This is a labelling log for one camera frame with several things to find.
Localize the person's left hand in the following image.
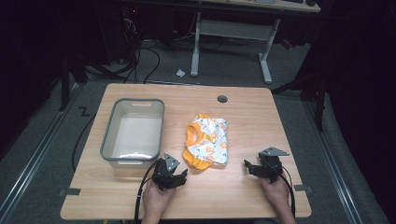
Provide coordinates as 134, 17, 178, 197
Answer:
141, 180, 176, 220

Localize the black computer tower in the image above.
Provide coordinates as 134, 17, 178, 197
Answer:
101, 4, 143, 64

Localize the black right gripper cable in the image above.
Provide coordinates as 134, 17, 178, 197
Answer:
270, 161, 296, 218

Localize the orange and white baby garment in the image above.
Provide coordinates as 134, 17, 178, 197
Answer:
182, 113, 229, 171

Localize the metal floor rail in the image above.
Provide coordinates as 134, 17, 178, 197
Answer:
0, 81, 82, 218
302, 100, 364, 224

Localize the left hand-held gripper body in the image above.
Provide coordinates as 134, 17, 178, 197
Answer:
151, 152, 188, 191

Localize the person's right hand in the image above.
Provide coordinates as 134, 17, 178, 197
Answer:
261, 175, 291, 213

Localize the black floor cable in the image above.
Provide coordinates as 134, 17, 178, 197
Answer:
71, 113, 98, 173

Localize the black metal stand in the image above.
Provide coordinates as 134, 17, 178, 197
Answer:
270, 66, 332, 133
58, 50, 90, 112

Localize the grey tape strip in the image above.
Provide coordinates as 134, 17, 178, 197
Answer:
58, 187, 81, 197
293, 184, 313, 193

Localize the bundle of black floor cables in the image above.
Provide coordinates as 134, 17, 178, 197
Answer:
85, 38, 162, 85

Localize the white-legged wooden desk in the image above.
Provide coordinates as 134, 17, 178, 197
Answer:
190, 0, 321, 85

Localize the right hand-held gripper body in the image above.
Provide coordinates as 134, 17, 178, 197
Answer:
258, 147, 290, 184

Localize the white plastic bin grey rim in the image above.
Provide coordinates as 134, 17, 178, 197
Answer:
100, 98, 165, 171

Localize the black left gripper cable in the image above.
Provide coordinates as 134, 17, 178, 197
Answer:
134, 158, 163, 224

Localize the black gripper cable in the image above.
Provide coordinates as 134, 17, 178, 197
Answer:
134, 158, 163, 224
270, 161, 296, 218

